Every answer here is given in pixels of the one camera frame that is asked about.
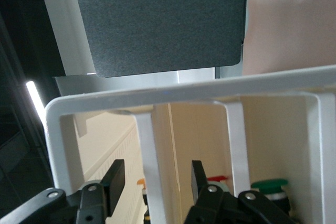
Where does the white drawer cabinet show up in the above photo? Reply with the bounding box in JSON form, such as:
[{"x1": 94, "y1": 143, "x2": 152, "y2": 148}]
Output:
[{"x1": 44, "y1": 63, "x2": 336, "y2": 224}]

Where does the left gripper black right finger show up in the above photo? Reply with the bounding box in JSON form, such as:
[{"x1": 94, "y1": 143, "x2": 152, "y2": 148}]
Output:
[{"x1": 183, "y1": 159, "x2": 300, "y2": 224}]

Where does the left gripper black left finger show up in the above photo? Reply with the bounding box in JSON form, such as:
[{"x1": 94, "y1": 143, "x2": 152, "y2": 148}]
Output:
[{"x1": 0, "y1": 158, "x2": 125, "y2": 224}]

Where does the dark grey felt panel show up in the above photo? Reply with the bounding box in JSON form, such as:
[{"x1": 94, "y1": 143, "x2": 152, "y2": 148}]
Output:
[{"x1": 74, "y1": 0, "x2": 249, "y2": 78}]

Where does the red push button switch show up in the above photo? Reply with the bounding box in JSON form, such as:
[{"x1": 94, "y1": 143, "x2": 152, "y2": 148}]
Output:
[{"x1": 206, "y1": 174, "x2": 230, "y2": 194}]

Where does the green push button switch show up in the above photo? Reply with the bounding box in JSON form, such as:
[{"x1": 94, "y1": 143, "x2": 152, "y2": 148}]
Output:
[{"x1": 249, "y1": 178, "x2": 292, "y2": 216}]

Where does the white drawer holding green button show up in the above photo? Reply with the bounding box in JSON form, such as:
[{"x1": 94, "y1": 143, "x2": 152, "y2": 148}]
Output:
[{"x1": 241, "y1": 91, "x2": 329, "y2": 224}]

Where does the white drawer holding red button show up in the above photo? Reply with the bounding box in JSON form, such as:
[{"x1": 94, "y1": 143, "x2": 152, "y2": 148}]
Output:
[{"x1": 167, "y1": 100, "x2": 249, "y2": 224}]

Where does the white partition frame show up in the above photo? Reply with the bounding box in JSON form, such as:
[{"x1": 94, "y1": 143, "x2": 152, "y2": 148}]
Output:
[{"x1": 35, "y1": 0, "x2": 106, "y2": 77}]

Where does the brown table cover sheet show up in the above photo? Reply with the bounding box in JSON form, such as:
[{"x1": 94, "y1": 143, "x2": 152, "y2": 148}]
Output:
[{"x1": 241, "y1": 0, "x2": 336, "y2": 76}]

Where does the white light strip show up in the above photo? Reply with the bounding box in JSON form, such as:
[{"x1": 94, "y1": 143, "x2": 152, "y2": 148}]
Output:
[{"x1": 25, "y1": 81, "x2": 45, "y2": 120}]

